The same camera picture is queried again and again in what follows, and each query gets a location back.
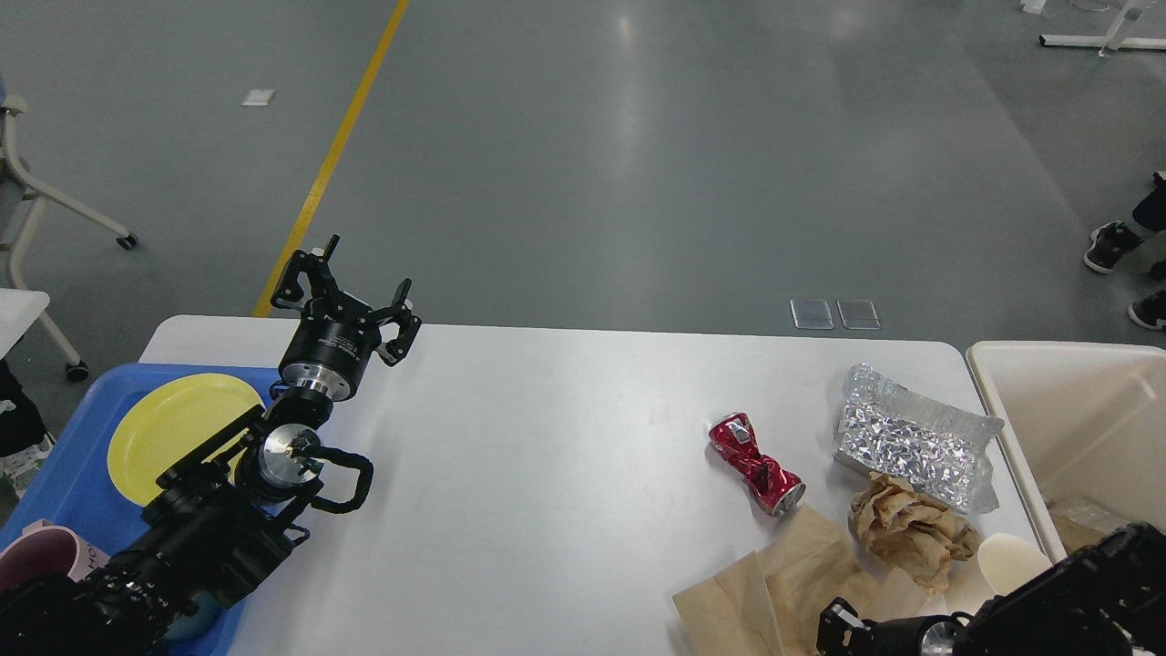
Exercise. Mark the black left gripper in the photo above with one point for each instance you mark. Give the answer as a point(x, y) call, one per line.
point(325, 354)

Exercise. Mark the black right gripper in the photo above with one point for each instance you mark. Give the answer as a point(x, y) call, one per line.
point(842, 632)

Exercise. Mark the brown paper bag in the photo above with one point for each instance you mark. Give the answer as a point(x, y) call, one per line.
point(769, 602)

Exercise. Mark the brown paper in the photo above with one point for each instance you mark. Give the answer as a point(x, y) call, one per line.
point(909, 530)

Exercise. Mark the aluminium foil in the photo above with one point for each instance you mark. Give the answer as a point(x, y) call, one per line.
point(941, 450)

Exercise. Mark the yellow plastic plate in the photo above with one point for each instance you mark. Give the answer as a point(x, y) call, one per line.
point(167, 424)

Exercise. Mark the dark green mug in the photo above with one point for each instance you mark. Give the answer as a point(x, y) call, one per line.
point(191, 626)

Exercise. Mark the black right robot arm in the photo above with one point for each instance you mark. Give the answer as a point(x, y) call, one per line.
point(1107, 599)

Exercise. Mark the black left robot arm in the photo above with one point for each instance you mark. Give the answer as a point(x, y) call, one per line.
point(226, 514)

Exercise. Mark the crushed red soda can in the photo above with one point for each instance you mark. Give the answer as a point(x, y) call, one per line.
point(775, 489)

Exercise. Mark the white paper cup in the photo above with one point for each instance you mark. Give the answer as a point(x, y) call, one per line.
point(1001, 565)

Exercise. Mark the white paper scrap on floor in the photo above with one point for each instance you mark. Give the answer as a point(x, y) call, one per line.
point(258, 97)

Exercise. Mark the foil inside bin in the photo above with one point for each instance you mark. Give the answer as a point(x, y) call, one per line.
point(1081, 523)

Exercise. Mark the clear floor plate right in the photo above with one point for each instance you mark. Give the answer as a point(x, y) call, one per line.
point(859, 314)

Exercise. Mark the clear floor plate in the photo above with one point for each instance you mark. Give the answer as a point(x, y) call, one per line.
point(859, 314)
point(812, 314)

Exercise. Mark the clear floor plate left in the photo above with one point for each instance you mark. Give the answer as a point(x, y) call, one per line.
point(812, 314)

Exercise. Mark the beige plastic bin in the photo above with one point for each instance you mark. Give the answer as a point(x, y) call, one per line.
point(1083, 421)

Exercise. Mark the blue plastic tray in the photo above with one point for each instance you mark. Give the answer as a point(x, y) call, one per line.
point(75, 490)

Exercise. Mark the white side table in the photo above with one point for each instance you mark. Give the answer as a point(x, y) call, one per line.
point(19, 310)

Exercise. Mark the pink ribbed mug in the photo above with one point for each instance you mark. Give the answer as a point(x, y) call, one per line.
point(44, 549)

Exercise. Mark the person's black sneaker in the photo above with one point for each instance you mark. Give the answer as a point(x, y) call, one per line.
point(1108, 244)

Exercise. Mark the white stand base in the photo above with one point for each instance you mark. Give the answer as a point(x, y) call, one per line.
point(1117, 37)

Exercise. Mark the white chair frame with casters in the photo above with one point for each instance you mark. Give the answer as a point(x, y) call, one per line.
point(31, 189)

